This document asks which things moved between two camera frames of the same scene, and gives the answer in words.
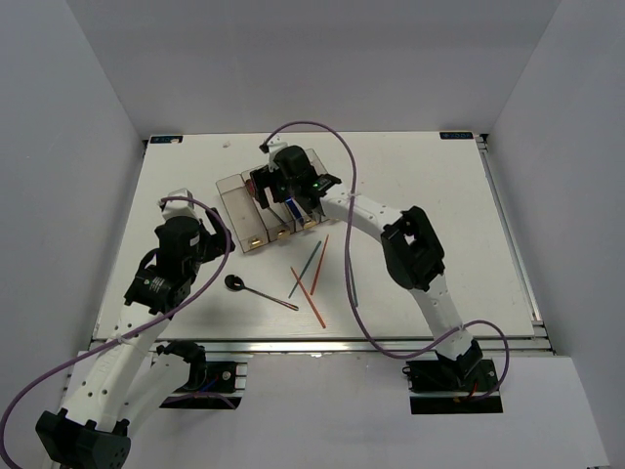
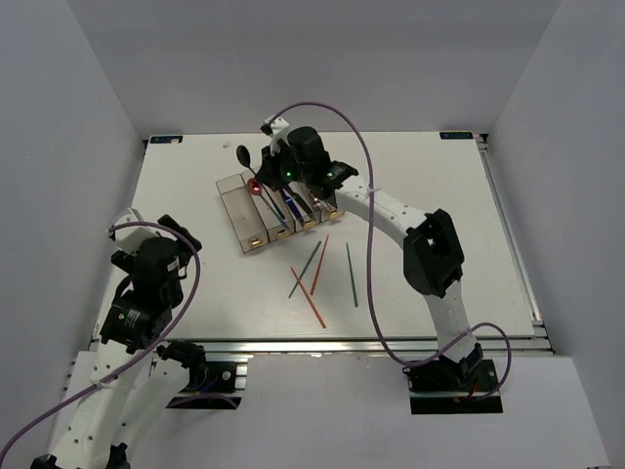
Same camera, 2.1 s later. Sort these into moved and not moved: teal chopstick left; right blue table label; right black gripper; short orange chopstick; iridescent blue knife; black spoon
Moved: black spoon; right black gripper
Not moved: short orange chopstick; teal chopstick left; iridescent blue knife; right blue table label
